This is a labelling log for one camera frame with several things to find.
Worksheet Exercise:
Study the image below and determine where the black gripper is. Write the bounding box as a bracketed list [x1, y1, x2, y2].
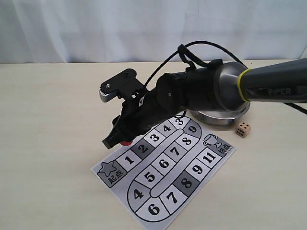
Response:
[102, 90, 184, 148]

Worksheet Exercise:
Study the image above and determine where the red cylinder game piece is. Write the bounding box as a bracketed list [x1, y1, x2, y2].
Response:
[121, 141, 132, 146]

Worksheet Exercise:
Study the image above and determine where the beige wooden die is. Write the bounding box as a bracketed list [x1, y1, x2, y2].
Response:
[235, 122, 251, 138]

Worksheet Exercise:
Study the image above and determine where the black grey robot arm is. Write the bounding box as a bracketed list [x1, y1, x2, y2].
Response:
[99, 59, 307, 149]

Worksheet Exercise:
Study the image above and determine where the paper number game board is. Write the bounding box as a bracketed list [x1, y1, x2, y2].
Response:
[92, 113, 236, 230]

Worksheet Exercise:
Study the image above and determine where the stainless steel bowl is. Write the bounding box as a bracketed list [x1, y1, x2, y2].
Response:
[190, 103, 250, 126]

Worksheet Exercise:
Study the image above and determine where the white curtain backdrop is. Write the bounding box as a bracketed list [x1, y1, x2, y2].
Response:
[0, 0, 307, 63]

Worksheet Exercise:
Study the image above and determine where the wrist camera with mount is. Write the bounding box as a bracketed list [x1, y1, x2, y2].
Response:
[99, 68, 148, 103]

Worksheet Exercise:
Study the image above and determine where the black cable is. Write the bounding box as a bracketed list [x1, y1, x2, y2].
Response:
[143, 41, 250, 87]

